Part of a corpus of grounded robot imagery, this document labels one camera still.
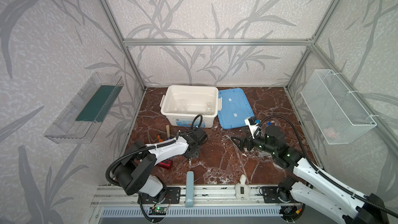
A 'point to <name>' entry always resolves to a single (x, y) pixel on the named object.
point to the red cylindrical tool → (167, 164)
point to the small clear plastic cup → (209, 110)
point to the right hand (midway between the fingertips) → (237, 128)
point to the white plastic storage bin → (197, 96)
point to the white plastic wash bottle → (242, 190)
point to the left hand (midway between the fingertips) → (194, 147)
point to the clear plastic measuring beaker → (182, 105)
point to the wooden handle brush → (168, 132)
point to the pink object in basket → (331, 133)
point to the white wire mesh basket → (340, 116)
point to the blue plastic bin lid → (236, 108)
